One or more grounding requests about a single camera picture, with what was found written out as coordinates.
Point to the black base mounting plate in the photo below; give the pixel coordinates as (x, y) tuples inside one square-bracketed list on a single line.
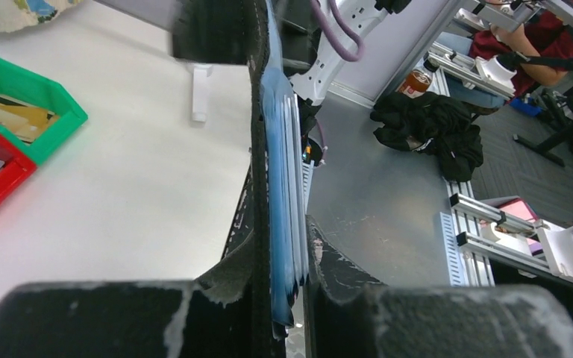
[(242, 223)]

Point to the black cloth pile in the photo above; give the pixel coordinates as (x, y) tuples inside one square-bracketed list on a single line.
[(432, 124)]

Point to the cards in green bin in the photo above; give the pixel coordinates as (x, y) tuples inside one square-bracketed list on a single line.
[(26, 121)]

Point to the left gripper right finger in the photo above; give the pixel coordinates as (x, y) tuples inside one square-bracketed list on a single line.
[(349, 313)]

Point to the white cable tray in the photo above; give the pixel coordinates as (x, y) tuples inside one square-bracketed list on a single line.
[(307, 179)]

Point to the yellow cream children's jacket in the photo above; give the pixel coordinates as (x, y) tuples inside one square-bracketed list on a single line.
[(16, 15)]

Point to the black leather card holder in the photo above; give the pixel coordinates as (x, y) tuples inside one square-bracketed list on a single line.
[(284, 172)]

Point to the orange drink bottle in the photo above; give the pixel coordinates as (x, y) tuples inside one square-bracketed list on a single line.
[(419, 79)]

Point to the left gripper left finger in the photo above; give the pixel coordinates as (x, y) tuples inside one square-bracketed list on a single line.
[(210, 316)]

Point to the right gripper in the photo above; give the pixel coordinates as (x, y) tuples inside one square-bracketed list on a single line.
[(215, 32)]

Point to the white clothes rack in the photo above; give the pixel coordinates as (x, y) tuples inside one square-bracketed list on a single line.
[(201, 73)]

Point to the person in red shirt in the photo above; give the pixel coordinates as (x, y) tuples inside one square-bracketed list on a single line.
[(546, 37)]

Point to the green plastic bin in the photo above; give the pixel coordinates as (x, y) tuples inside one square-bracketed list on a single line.
[(35, 89)]

